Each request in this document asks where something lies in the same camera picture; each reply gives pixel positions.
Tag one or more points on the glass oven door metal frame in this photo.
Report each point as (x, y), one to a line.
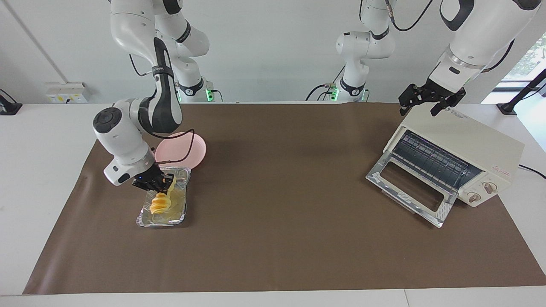
(443, 211)

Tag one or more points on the small black desk stand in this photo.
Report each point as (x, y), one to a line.
(8, 109)

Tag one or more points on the cream white toaster oven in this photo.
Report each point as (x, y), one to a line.
(469, 136)

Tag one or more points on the white wall socket box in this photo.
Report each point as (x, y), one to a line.
(64, 92)

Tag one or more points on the pink round plate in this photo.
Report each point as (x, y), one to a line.
(199, 149)

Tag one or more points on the yellow twisted bread roll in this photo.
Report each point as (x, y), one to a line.
(160, 205)

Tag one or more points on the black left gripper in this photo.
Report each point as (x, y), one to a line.
(433, 94)

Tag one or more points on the cream oven knob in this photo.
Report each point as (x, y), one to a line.
(473, 198)
(489, 188)

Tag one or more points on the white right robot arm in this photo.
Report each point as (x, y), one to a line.
(123, 140)

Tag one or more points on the window with greenery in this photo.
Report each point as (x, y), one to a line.
(529, 59)

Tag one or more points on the brown paper table mat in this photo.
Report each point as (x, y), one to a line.
(273, 247)

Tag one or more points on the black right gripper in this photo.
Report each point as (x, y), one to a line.
(150, 180)

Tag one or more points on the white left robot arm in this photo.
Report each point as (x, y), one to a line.
(482, 34)

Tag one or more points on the aluminium foil tray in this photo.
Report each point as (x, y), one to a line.
(178, 209)

